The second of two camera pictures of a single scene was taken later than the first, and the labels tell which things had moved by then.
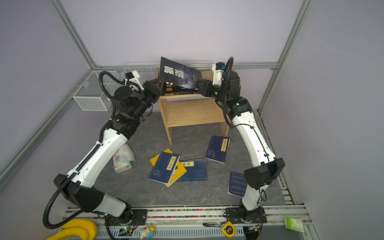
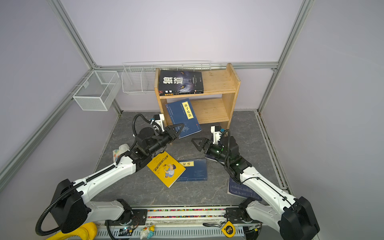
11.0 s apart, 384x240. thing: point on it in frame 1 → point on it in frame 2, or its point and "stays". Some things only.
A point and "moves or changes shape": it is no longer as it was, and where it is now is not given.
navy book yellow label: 164,167 → 182,112
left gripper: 150,87 → 172,134
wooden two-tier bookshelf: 181,109 stays
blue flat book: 197,170 stays
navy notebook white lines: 237,184 stays
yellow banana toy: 83,227 stays
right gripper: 208,89 → 206,142
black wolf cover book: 173,72 moves or changes shape
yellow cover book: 178,172 stays
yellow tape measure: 228,230 stays
